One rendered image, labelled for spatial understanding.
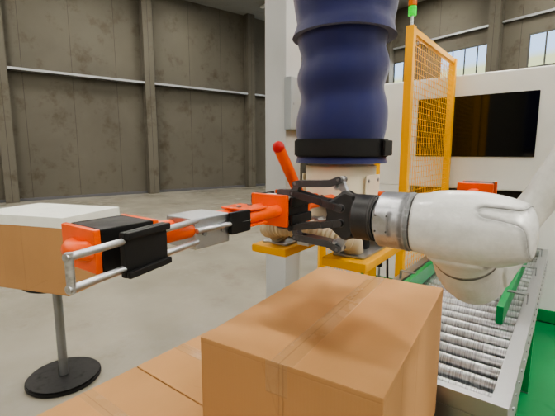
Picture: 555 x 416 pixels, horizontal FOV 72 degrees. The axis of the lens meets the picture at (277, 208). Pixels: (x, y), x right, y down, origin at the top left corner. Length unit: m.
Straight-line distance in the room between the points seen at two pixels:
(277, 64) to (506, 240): 2.01
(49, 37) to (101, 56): 1.34
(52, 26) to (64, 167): 3.86
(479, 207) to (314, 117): 0.44
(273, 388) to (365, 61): 0.69
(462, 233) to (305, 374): 0.38
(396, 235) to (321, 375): 0.30
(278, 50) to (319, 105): 1.58
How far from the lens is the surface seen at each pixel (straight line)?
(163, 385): 1.50
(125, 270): 0.44
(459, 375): 1.64
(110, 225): 0.48
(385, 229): 0.59
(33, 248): 2.31
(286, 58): 2.39
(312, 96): 0.89
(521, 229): 0.56
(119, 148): 12.94
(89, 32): 13.23
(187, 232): 0.53
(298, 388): 0.78
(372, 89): 0.89
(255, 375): 0.83
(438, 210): 0.56
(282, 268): 2.44
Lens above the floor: 1.34
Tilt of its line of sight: 8 degrees down
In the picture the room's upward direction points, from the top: straight up
